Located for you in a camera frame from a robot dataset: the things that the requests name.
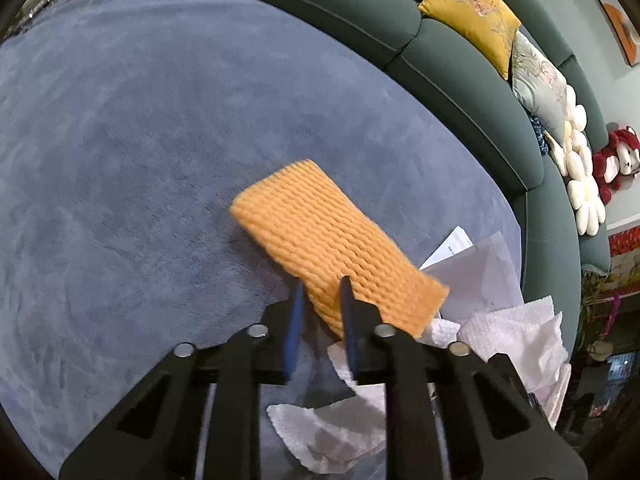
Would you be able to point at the white printed paper slip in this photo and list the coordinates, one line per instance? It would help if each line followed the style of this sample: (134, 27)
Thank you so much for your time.
(452, 245)

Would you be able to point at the red teddy bear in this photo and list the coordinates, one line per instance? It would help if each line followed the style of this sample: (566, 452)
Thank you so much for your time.
(617, 160)

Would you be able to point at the orange foam net sleeve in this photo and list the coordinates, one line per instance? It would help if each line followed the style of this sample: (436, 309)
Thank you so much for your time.
(325, 230)

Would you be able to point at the white flower pillow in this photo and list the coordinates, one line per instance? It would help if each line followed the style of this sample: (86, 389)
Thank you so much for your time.
(585, 197)
(575, 152)

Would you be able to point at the blue floral cloth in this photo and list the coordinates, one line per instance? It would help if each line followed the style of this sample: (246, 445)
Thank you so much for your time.
(539, 135)

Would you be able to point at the white crumpled tissue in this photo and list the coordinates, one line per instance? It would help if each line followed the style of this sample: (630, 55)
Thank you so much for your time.
(325, 435)
(515, 335)

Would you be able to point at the red wall hanging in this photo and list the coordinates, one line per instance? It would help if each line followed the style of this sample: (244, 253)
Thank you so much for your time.
(625, 242)

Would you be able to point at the orange framed wall picture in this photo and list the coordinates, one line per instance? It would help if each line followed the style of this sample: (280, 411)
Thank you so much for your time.
(622, 30)

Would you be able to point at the white paper sheet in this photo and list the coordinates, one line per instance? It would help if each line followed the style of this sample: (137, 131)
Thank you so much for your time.
(490, 280)

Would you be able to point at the blue plush blanket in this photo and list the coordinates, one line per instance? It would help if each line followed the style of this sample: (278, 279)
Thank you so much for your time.
(125, 160)

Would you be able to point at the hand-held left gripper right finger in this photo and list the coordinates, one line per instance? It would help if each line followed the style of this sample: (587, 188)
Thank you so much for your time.
(351, 332)

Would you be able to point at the yellow embroidered cushion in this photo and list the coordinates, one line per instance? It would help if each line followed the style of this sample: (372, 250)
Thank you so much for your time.
(470, 10)

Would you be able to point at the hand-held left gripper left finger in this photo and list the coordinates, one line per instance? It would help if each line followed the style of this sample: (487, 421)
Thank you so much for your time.
(295, 332)

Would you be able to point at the potted flower plant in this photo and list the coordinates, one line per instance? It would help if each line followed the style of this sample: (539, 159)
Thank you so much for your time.
(597, 310)

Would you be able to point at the grey embroidered cushion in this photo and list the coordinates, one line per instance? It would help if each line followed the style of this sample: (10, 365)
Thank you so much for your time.
(540, 90)

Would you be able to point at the green sofa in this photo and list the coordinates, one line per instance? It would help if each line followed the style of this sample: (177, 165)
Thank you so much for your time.
(450, 85)

